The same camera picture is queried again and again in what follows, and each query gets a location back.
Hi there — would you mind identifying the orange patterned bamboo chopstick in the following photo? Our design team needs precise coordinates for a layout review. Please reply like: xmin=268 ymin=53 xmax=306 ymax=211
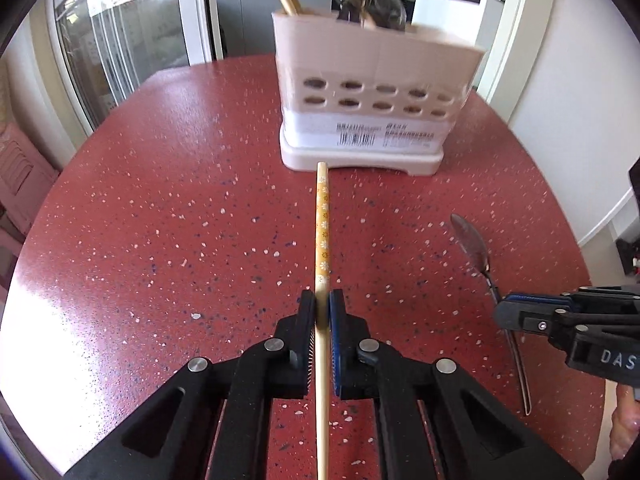
xmin=313 ymin=161 xmax=334 ymax=480

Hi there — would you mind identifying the pink plastic stool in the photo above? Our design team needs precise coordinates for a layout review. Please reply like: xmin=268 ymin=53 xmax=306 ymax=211
xmin=0 ymin=120 xmax=62 ymax=261

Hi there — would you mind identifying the person's right hand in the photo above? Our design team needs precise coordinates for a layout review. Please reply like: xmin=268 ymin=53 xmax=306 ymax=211
xmin=611 ymin=393 xmax=640 ymax=462

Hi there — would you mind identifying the black device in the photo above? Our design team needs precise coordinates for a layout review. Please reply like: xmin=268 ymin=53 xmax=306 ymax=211
xmin=616 ymin=159 xmax=640 ymax=273

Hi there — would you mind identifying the glass sliding door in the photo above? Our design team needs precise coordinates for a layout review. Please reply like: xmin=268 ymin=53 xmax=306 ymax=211
xmin=50 ymin=0 xmax=213 ymax=131

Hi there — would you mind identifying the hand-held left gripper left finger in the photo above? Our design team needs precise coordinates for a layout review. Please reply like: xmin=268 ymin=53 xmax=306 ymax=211
xmin=65 ymin=290 xmax=319 ymax=480

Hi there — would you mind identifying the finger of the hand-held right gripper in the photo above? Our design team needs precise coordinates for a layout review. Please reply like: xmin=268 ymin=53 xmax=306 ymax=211
xmin=492 ymin=304 xmax=603 ymax=353
xmin=501 ymin=284 xmax=640 ymax=313

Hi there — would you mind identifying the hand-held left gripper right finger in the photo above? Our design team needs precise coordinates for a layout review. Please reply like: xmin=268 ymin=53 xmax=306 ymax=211
xmin=327 ymin=288 xmax=585 ymax=480

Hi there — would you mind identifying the pink and white utensil holder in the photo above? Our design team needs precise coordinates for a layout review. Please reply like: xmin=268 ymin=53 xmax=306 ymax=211
xmin=271 ymin=7 xmax=487 ymax=177

